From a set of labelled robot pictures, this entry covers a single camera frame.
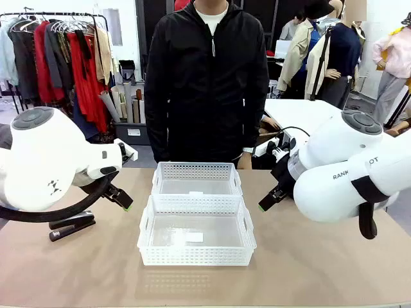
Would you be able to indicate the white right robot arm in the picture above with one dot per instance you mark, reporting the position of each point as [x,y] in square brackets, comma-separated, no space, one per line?
[337,147]

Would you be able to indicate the dark blue garment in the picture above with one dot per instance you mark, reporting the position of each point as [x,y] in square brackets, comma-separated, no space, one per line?
[82,125]

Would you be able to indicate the dark checked hanging coat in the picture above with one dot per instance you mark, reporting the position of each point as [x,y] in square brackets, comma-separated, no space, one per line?
[24,64]

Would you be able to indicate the mannequin in beige trench coat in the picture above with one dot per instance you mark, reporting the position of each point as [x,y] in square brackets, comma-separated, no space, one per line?
[298,54]

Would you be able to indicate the person torso in black jacket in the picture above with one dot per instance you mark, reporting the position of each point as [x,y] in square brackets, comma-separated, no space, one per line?
[205,96]

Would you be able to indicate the grey plastic storage bin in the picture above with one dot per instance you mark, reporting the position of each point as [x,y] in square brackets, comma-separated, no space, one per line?
[135,134]

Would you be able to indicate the mannequin in pink jacket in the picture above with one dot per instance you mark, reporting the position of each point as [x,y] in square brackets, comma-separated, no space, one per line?
[396,54]

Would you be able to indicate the white table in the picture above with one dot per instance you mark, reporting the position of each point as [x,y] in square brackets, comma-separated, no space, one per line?
[298,112]

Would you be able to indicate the person left forearm black sleeve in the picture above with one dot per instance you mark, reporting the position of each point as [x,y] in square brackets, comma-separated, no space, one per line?
[257,128]

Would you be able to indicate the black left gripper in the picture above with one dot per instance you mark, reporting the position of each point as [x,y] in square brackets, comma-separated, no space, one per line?
[112,191]

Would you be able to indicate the red hooded garment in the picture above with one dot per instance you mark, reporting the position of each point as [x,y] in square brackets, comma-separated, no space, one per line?
[181,4]

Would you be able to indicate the grey jacket on chair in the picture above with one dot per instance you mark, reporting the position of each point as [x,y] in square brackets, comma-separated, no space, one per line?
[4,138]

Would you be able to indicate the person right forearm black sleeve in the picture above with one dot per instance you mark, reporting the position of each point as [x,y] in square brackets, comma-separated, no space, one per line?
[157,138]

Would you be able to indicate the light blue hanging garment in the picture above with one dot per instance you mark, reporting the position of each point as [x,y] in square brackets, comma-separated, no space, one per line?
[6,57]

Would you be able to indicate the tall grey paper roll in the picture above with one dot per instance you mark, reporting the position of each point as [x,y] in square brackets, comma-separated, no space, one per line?
[128,102]

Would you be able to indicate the large white perforated plastic basket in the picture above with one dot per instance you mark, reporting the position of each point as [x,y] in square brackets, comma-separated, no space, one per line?
[196,255]

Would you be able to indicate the grey hanging jacket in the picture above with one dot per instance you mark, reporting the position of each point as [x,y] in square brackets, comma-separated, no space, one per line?
[54,57]

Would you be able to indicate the cream paper roll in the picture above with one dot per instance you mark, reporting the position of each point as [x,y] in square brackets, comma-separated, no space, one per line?
[117,102]

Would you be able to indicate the black stand legs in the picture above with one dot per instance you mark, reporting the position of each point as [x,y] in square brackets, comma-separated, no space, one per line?
[396,110]

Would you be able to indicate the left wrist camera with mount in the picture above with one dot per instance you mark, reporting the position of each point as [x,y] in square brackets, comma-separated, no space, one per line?
[130,154]

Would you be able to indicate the pale wall poster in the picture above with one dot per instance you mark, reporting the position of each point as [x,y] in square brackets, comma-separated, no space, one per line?
[114,25]

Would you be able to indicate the black hat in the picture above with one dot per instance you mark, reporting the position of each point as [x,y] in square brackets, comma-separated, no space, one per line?
[318,9]

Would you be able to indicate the mannequin in navy top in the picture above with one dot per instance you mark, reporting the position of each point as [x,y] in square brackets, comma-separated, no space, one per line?
[343,48]

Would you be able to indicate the silver wristwatch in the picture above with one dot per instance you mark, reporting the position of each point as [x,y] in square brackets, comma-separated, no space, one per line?
[249,150]

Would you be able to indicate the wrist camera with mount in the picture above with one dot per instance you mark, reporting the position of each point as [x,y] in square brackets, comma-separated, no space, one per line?
[130,154]
[266,147]

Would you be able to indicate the olive patterned hanging garment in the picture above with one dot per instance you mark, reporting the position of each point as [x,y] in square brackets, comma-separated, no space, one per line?
[63,48]

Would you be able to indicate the small red item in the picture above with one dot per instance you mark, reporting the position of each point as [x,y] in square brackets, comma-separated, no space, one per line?
[270,54]

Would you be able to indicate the leaning grey paper roll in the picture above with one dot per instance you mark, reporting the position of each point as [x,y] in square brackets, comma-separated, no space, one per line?
[109,106]

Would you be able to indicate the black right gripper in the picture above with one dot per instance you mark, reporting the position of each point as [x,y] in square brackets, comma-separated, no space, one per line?
[284,176]

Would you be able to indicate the person left hand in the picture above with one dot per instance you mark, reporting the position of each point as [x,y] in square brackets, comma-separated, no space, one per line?
[245,162]

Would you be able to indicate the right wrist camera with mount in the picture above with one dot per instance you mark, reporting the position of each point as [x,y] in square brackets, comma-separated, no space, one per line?
[266,147]

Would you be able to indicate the beige hanging garment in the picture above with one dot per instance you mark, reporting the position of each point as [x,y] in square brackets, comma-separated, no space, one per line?
[102,57]

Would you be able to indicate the black metal clothes rack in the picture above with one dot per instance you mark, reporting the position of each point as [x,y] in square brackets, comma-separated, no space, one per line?
[48,13]

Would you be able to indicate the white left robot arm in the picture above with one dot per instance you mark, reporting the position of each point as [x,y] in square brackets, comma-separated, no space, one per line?
[48,160]

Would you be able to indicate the white laptop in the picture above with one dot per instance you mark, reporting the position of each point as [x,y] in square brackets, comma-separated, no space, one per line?
[282,48]

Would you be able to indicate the black stapler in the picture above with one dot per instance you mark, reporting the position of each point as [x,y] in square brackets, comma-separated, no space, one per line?
[70,229]

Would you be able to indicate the small white perforated plastic basket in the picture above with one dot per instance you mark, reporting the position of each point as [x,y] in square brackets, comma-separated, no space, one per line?
[196,170]

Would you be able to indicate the black bag on stand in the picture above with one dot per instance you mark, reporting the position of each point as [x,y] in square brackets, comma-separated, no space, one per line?
[126,69]

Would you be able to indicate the red hanging coat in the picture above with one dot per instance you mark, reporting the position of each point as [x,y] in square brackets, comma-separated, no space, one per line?
[41,64]

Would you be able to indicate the black hanging scarf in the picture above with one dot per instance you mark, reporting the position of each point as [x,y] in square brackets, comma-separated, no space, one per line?
[84,48]

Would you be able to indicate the brown paper roll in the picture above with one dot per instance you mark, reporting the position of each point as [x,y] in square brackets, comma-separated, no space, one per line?
[138,94]

